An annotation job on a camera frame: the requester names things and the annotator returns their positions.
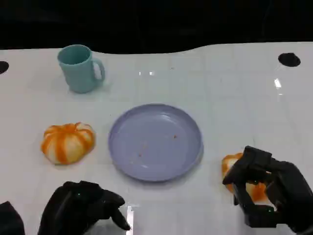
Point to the black table grommet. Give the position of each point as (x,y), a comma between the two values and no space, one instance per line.
(289,59)
(3,67)

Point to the lilac plate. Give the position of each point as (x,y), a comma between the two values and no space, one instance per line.
(154,143)

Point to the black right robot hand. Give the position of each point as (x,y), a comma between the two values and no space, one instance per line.
(281,186)

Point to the orange and white bread roll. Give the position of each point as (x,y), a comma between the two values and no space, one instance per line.
(256,192)
(67,144)

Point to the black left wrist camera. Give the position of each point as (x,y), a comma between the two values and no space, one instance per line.
(9,219)

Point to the pale green mug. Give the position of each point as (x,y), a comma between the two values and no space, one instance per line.
(77,76)

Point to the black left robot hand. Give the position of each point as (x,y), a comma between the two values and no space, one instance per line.
(73,208)

